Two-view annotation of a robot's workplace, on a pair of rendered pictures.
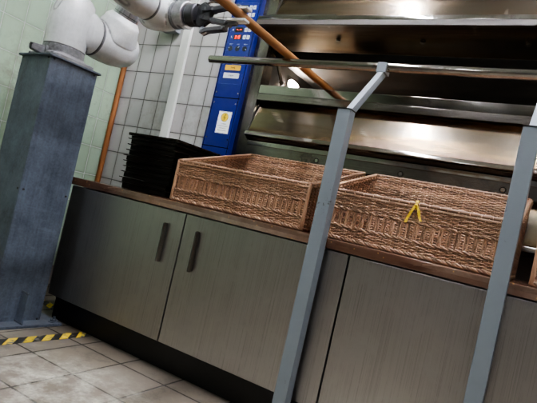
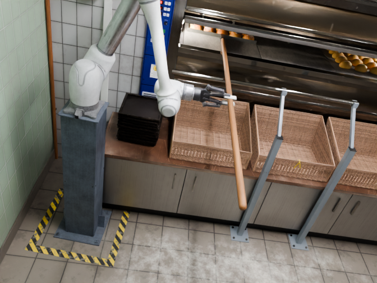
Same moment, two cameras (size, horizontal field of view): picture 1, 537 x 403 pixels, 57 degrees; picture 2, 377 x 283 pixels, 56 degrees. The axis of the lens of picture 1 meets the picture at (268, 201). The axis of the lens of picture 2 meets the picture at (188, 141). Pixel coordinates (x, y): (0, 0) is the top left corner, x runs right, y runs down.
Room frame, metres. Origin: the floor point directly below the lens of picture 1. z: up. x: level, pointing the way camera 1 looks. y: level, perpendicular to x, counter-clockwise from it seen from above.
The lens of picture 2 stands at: (0.24, 1.37, 2.11)
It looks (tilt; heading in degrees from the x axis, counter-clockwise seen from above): 36 degrees down; 324
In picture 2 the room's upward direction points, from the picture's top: 13 degrees clockwise
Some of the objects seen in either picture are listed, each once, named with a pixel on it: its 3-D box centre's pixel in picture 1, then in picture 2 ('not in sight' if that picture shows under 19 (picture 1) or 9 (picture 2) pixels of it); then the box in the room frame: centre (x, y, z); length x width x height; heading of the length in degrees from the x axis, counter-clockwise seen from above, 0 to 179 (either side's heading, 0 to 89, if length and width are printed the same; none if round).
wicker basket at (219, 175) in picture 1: (271, 185); (211, 128); (1.88, 0.00, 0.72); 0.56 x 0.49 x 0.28; 60
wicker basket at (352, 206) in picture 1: (427, 215); (289, 141); (1.58, -0.51, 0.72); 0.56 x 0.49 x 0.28; 61
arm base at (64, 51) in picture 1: (57, 53); (83, 105); (1.89, 0.92, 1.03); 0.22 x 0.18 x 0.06; 146
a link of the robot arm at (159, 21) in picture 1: (157, 13); (168, 90); (1.69, 0.52, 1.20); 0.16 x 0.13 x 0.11; 59
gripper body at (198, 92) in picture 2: (200, 15); (201, 94); (1.61, 0.35, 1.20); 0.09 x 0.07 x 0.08; 59
